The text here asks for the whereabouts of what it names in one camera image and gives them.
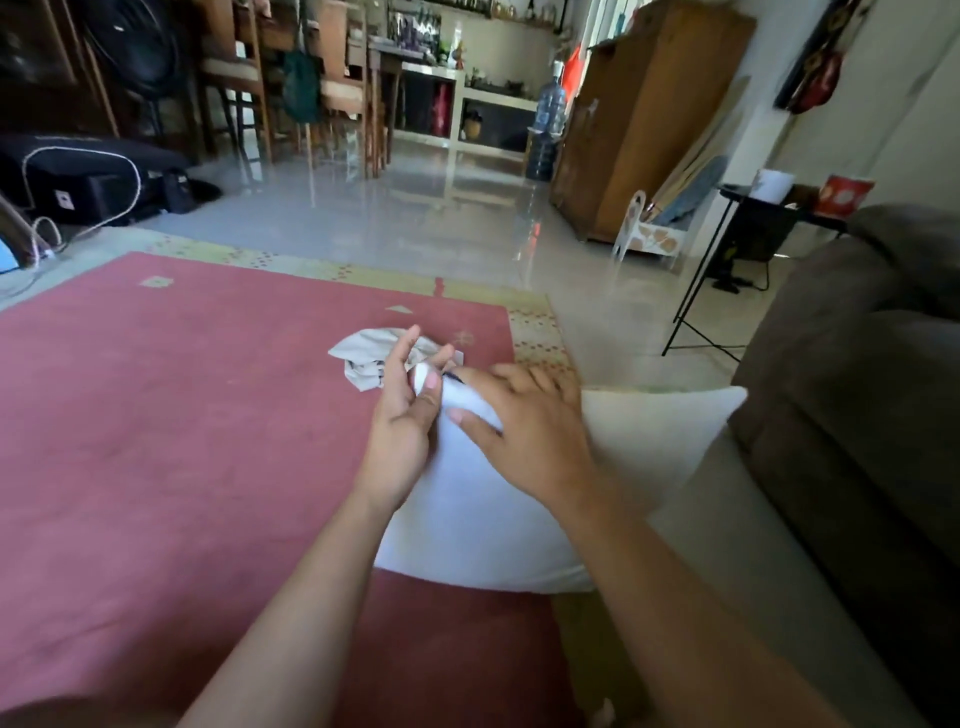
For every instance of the person's right thumb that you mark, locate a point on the person's right thumb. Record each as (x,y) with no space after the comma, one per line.
(474,430)

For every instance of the person's right little finger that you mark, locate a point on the person's right little finger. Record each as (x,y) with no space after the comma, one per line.
(568,386)

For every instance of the black metal side table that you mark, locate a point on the black metal side table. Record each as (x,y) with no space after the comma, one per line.
(757,225)

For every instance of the person's left hand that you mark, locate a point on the person's left hand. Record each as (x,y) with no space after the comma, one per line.
(397,442)

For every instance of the person's right forearm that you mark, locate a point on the person's right forearm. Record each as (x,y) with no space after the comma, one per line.
(675,622)

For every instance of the person's left forearm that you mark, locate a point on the person's left forearm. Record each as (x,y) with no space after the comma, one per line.
(300,622)

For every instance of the wooden chair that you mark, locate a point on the wooden chair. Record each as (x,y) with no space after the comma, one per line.
(345,94)
(236,75)

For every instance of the red cloth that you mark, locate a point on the red cloth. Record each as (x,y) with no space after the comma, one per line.
(572,73)

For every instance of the person's right middle finger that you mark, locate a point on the person's right middle finger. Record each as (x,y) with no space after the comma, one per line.
(517,375)

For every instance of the grey sofa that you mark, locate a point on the grey sofa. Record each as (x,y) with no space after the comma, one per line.
(862,405)

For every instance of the leaning ironing board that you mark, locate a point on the leaning ironing board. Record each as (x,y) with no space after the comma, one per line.
(694,187)

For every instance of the wooden cabinet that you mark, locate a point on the wooden cabinet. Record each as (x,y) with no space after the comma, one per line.
(637,127)

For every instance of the clear water jug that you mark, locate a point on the clear water jug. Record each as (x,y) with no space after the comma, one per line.
(550,105)

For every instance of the person's right hand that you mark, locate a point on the person's right hand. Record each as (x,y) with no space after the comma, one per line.
(540,442)

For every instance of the white pillow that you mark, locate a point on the white pillow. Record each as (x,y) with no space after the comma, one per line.
(480,517)

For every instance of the person's left thumb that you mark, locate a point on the person's left thumb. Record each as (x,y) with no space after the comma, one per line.
(431,386)

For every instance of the white open shelf counter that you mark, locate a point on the white open shelf counter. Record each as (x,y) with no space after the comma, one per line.
(457,82)

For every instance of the row of kitchen bottles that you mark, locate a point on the row of kitchen bottles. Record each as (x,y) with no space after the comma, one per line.
(414,31)

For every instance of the black standing fan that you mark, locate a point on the black standing fan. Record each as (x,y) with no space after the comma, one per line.
(139,45)

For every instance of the black speaker box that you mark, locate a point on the black speaker box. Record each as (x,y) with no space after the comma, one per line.
(82,180)

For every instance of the crumpled grey cloth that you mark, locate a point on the crumpled grey cloth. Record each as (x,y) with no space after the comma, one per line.
(367,356)

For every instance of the small white rack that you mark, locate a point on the small white rack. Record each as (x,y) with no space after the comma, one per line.
(649,236)

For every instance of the dark water jug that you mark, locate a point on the dark water jug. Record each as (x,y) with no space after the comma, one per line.
(541,156)

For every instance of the red patterned rug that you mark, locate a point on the red patterned rug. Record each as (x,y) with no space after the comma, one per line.
(165,450)

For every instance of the dark wooden cupboard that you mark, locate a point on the dark wooden cupboard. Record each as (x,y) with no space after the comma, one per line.
(45,67)

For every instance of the green hanging bag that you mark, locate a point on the green hanging bag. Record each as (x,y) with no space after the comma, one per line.
(301,86)

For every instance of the red printed cup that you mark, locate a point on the red printed cup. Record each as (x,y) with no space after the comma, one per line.
(844,196)

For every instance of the white cup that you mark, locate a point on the white cup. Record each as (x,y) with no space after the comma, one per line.
(772,186)

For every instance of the dark wall decoration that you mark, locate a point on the dark wall decoration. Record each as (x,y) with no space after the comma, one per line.
(821,67)

